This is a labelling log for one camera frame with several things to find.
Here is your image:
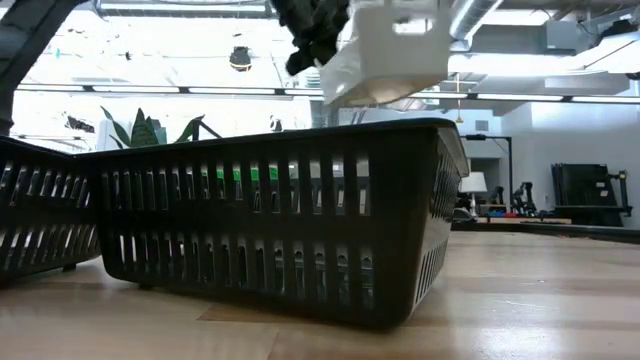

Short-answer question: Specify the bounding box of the white table lamp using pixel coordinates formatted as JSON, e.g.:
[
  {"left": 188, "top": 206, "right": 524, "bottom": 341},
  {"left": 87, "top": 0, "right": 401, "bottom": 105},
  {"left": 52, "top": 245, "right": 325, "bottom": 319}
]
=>
[{"left": 458, "top": 171, "right": 489, "bottom": 218}]

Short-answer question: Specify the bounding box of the silver ribbed ventilation duct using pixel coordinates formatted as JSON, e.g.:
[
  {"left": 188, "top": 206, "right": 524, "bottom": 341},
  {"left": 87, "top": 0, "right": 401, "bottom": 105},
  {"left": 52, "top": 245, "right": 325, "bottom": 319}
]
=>
[{"left": 302, "top": 69, "right": 342, "bottom": 129}]

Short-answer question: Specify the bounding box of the black equipment cart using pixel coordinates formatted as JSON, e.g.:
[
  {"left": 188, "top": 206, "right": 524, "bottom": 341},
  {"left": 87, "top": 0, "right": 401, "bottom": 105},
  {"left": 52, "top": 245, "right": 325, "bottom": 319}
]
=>
[{"left": 551, "top": 162, "right": 634, "bottom": 228}]

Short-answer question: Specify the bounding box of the black slotted plastic basket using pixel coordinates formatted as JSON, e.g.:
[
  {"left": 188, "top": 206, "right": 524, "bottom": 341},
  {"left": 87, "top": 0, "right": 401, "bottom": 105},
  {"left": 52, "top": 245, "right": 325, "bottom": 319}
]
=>
[
  {"left": 0, "top": 135, "right": 104, "bottom": 289},
  {"left": 74, "top": 117, "right": 471, "bottom": 331}
]

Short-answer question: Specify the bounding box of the green snake plant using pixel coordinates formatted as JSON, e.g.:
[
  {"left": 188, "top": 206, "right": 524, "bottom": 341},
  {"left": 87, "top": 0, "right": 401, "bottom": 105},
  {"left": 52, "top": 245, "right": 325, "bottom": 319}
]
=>
[{"left": 99, "top": 105, "right": 207, "bottom": 150}]

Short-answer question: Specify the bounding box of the yellow hanging cord plug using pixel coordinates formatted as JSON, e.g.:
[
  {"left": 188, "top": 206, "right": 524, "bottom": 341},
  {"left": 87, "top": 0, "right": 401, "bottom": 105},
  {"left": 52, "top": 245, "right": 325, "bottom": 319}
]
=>
[{"left": 453, "top": 74, "right": 465, "bottom": 125}]

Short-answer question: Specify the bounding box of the long ceiling light bar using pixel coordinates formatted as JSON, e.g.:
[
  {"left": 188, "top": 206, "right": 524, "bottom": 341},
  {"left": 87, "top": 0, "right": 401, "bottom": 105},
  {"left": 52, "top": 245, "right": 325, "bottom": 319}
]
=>
[{"left": 14, "top": 83, "right": 640, "bottom": 105}]

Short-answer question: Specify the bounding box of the black yellow ceiling cord reel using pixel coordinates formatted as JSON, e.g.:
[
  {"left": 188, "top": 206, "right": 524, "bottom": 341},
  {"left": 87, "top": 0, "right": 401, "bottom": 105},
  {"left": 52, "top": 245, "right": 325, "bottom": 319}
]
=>
[{"left": 228, "top": 45, "right": 254, "bottom": 74}]

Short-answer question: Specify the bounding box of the black background gantry frame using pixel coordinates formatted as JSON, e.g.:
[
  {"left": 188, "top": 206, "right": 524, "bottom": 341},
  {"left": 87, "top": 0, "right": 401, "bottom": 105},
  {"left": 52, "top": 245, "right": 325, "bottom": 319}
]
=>
[{"left": 463, "top": 133, "right": 514, "bottom": 211}]

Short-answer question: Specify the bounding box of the black cross frame rail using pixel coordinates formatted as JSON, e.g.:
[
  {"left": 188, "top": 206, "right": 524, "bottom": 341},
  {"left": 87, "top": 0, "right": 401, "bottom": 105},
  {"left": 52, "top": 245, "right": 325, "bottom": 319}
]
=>
[{"left": 449, "top": 219, "right": 640, "bottom": 246}]

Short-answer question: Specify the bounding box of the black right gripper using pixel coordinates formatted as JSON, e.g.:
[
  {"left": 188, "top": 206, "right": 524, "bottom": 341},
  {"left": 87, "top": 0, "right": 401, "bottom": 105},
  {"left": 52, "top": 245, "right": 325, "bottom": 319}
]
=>
[{"left": 271, "top": 0, "right": 352, "bottom": 78}]

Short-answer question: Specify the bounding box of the green slotted plastic basket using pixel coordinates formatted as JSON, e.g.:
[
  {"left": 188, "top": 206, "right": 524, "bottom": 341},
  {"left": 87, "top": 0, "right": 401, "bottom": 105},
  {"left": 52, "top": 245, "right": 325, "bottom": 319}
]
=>
[{"left": 215, "top": 167, "right": 280, "bottom": 182}]

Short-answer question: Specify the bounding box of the background wooden workbench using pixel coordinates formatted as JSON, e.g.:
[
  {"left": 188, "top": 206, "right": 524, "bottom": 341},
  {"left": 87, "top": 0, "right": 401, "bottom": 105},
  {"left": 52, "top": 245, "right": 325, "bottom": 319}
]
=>
[{"left": 474, "top": 215, "right": 574, "bottom": 226}]

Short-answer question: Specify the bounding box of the silver smooth ventilation duct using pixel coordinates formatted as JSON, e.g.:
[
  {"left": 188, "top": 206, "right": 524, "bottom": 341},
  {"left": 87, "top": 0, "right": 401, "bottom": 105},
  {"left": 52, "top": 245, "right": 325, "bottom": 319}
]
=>
[{"left": 449, "top": 0, "right": 505, "bottom": 41}]

